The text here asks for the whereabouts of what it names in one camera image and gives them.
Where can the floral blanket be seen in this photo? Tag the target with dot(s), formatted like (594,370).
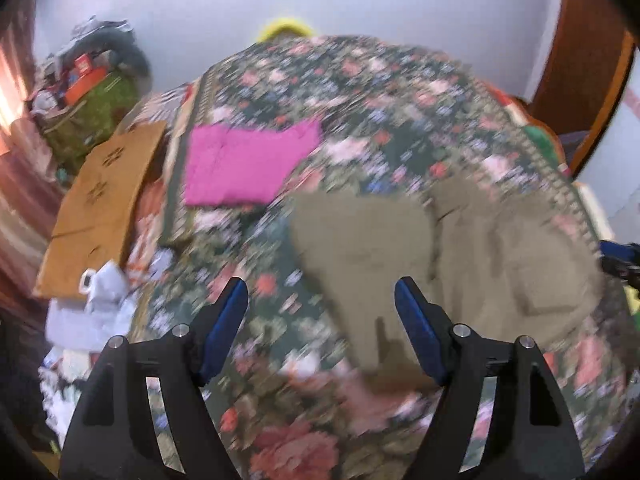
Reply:
(350,85)

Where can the yellow foam tube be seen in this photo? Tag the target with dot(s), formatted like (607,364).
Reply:
(282,27)

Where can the green patterned storage bag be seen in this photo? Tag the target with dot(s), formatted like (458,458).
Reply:
(95,115)

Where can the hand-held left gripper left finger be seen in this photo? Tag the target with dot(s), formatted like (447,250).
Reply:
(222,332)

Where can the white heart-print wardrobe door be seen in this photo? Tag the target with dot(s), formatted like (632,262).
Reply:
(620,160)

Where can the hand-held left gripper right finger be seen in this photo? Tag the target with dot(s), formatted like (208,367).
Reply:
(422,330)

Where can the orange box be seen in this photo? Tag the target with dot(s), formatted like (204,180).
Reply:
(85,85)

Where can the pile of clothes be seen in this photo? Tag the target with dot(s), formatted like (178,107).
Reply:
(65,65)

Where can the striped cloth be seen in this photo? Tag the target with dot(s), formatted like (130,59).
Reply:
(167,100)

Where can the wooden lap desk board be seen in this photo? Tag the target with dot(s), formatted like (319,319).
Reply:
(105,200)

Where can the colourful bedsheet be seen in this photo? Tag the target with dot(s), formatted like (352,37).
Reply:
(535,130)

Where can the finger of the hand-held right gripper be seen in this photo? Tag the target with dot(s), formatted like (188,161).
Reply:
(620,251)

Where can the dark cloth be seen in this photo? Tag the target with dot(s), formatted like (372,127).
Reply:
(572,147)

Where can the brown wooden door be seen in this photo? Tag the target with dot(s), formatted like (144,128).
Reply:
(575,60)

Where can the pink folded cloth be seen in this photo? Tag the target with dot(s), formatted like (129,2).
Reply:
(245,165)

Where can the grey plush pillow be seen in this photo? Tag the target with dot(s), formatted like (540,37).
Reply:
(130,55)

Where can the olive green pants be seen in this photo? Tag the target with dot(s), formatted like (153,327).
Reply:
(360,260)

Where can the pink striped curtain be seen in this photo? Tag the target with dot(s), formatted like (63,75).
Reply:
(20,200)

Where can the pile of white papers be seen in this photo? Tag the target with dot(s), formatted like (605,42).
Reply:
(85,320)

